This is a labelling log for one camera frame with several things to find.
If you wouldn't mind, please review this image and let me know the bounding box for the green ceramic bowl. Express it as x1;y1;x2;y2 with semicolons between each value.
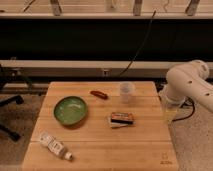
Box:
53;96;88;126

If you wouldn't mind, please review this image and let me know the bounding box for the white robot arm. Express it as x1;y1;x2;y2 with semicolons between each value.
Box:
159;60;213;124

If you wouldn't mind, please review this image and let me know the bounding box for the red pocket knife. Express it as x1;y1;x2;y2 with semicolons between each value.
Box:
90;91;108;100

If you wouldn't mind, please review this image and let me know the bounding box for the clear plastic cup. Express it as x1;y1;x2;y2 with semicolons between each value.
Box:
119;82;135;103

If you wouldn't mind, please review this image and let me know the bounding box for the orange and black box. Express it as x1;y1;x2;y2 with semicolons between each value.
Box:
109;112;134;128

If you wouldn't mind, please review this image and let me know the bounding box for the clear plastic bottle white label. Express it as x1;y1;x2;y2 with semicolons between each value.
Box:
38;132;72;161

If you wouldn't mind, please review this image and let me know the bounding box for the black office chair base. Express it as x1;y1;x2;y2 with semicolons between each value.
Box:
0;64;25;142

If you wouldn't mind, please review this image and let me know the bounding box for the black hanging cable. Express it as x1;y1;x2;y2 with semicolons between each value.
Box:
118;9;157;77

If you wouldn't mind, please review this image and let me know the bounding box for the black floor cable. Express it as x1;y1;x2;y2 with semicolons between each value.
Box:
173;98;196;123

